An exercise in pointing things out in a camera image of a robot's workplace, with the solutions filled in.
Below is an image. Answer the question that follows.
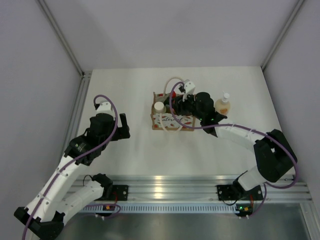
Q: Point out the left aluminium frame post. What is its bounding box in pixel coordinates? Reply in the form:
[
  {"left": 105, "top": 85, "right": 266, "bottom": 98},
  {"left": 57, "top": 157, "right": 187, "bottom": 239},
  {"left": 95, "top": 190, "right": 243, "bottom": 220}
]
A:
[{"left": 34, "top": 0, "right": 87, "bottom": 77}]

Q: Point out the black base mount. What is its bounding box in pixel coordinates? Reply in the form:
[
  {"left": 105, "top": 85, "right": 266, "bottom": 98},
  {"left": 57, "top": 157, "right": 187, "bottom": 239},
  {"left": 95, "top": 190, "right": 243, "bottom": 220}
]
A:
[
  {"left": 109, "top": 184, "right": 129, "bottom": 202},
  {"left": 216, "top": 184, "right": 239, "bottom": 201}
]

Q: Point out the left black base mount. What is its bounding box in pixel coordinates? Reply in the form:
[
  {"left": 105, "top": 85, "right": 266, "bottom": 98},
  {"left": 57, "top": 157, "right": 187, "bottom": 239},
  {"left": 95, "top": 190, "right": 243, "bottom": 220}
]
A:
[{"left": 109, "top": 184, "right": 129, "bottom": 202}]

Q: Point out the watermelon print canvas bag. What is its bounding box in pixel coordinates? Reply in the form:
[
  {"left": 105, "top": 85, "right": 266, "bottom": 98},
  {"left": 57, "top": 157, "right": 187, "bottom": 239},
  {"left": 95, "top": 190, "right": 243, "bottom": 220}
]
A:
[{"left": 150, "top": 76, "right": 194, "bottom": 134}]

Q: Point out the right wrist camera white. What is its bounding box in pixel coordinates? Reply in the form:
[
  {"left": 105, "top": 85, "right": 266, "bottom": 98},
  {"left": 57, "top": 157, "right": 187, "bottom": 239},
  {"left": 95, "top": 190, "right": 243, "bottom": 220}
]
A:
[{"left": 179, "top": 79, "right": 196, "bottom": 102}]

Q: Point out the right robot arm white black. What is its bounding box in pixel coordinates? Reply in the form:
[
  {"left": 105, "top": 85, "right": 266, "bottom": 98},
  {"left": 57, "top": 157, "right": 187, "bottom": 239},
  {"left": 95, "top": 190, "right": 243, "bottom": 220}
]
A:
[{"left": 169, "top": 92, "right": 298, "bottom": 200}]

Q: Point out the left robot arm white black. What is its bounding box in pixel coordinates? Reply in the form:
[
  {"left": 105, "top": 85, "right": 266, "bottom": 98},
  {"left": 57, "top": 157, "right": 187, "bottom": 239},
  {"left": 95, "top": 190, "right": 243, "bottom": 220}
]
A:
[{"left": 14, "top": 113, "right": 130, "bottom": 240}]

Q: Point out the aluminium frame post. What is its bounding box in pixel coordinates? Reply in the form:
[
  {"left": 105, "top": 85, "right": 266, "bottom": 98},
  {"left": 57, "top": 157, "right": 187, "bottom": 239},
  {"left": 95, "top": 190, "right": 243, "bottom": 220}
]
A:
[
  {"left": 260, "top": 0, "right": 307, "bottom": 72},
  {"left": 34, "top": 0, "right": 87, "bottom": 77}
]

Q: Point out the slotted grey cable duct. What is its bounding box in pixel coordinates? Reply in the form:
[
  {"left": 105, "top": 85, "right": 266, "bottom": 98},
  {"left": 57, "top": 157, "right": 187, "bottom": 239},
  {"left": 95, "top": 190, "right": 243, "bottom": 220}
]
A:
[{"left": 74, "top": 202, "right": 241, "bottom": 214}]

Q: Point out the right aluminium frame post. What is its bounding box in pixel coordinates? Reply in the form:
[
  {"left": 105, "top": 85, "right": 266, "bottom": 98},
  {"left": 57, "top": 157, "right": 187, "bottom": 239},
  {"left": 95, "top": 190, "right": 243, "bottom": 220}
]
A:
[{"left": 260, "top": 0, "right": 307, "bottom": 72}]

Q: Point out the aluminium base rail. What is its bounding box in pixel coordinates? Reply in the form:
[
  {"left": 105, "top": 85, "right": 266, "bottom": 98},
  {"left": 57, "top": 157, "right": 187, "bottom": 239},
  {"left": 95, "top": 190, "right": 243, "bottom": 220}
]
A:
[{"left": 109, "top": 175, "right": 312, "bottom": 203}]

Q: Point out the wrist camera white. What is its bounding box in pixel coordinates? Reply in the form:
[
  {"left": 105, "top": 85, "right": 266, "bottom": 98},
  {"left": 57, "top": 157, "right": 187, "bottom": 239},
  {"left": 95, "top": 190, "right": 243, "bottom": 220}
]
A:
[
  {"left": 179, "top": 79, "right": 196, "bottom": 102},
  {"left": 94, "top": 101, "right": 113, "bottom": 114}
]

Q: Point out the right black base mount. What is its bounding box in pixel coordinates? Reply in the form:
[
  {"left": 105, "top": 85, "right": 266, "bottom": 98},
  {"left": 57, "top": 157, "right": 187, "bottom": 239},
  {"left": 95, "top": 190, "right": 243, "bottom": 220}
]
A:
[{"left": 216, "top": 184, "right": 239, "bottom": 201}]

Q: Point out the cream pump soap bottle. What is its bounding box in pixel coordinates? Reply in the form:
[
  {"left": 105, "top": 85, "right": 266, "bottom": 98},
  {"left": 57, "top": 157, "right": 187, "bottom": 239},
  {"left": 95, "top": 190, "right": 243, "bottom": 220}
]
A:
[{"left": 215, "top": 92, "right": 231, "bottom": 116}]

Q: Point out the green red-capped bottle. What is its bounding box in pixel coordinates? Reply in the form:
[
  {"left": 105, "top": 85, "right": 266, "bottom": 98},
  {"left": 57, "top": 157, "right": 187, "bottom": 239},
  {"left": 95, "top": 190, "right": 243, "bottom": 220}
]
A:
[{"left": 163, "top": 92, "right": 176, "bottom": 105}]

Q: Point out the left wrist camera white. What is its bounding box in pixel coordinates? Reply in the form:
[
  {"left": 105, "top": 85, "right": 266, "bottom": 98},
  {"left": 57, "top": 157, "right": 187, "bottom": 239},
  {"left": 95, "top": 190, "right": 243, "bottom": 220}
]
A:
[{"left": 94, "top": 101, "right": 113, "bottom": 114}]

